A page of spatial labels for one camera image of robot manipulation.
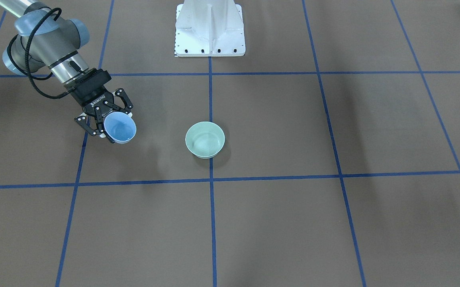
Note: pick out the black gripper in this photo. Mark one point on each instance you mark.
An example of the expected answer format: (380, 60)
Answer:
(91, 99)

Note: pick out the light blue cup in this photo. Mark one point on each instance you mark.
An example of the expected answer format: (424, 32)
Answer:
(120, 127)

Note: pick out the pale green bowl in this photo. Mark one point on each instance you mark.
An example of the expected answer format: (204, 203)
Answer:
(205, 139)

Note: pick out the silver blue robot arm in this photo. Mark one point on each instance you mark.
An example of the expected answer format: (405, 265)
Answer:
(46, 51)

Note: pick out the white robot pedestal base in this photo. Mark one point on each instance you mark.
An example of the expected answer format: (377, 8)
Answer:
(209, 28)

